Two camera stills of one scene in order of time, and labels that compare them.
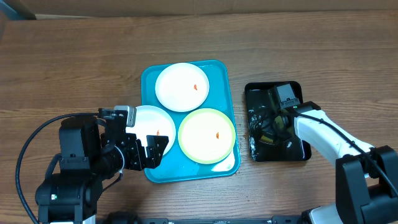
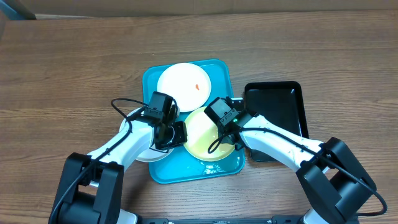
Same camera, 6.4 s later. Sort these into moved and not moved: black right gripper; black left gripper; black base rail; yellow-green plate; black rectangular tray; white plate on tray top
Moved: black right gripper; black left gripper
Not moved: yellow-green plate; black base rail; white plate on tray top; black rectangular tray
